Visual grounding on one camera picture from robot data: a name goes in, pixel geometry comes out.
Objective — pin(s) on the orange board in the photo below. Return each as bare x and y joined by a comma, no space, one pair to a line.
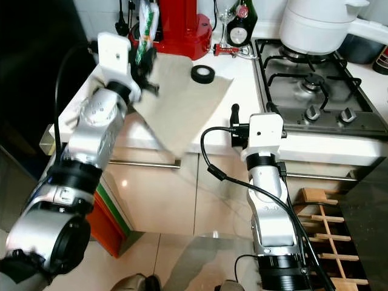
106,233

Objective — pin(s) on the steel gas hob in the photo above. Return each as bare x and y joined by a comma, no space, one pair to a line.
297,118

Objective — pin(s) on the dark glossy appliance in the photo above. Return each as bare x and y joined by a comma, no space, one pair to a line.
30,73

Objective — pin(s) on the grey right robot foot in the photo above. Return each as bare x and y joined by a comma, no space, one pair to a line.
231,286

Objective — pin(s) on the dark sauce bottle red label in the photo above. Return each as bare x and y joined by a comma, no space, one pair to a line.
382,60

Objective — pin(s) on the white cooking pot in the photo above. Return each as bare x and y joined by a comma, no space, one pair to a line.
315,24

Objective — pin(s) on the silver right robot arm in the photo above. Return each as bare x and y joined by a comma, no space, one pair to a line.
276,224

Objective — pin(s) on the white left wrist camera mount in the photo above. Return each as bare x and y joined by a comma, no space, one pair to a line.
115,60

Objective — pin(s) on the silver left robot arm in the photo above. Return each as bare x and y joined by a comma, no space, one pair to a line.
97,121

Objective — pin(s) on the black tape roll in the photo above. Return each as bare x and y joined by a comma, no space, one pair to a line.
194,74

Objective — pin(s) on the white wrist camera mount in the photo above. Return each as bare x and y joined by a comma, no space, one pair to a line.
264,132
115,60

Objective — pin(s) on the green board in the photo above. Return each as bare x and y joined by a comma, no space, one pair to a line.
118,213

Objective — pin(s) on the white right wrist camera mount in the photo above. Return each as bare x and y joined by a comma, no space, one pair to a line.
264,132

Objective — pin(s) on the red coffee machine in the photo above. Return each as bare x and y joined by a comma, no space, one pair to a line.
182,30

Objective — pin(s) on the beige kitchen cabinet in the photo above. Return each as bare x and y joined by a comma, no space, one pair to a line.
157,200

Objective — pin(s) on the dark blue pot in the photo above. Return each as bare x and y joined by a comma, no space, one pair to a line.
361,50

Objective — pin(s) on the clear plastic box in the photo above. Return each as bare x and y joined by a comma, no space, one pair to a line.
46,140

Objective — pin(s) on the wooden wine rack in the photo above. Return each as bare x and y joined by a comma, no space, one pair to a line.
315,195

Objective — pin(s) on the grey steel fridge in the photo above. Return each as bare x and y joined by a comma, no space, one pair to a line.
370,242

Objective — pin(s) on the clear wine glass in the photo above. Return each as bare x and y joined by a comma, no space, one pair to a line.
224,7

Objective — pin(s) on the white green tube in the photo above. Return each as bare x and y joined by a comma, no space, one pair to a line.
147,24

